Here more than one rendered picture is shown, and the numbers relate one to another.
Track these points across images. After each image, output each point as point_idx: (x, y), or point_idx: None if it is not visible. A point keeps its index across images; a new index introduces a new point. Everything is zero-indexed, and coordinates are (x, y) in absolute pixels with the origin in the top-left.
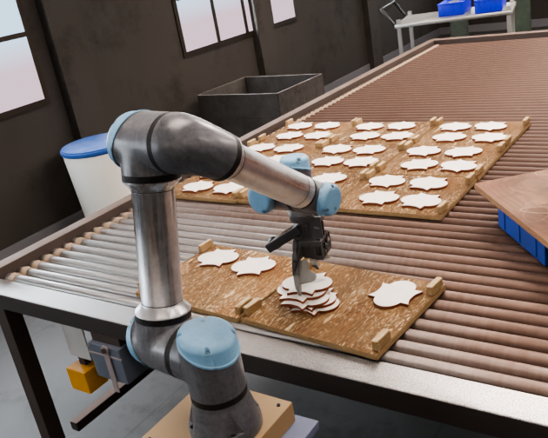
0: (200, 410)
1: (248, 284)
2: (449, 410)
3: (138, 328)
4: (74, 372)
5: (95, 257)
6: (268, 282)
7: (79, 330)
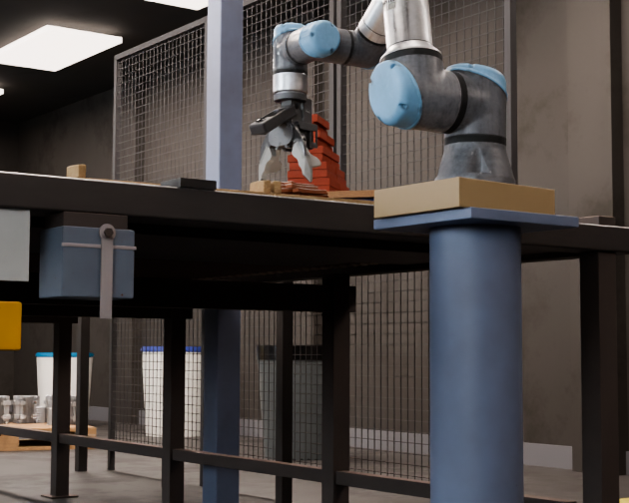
0: (495, 145)
1: None
2: None
3: (424, 59)
4: None
5: None
6: None
7: (23, 217)
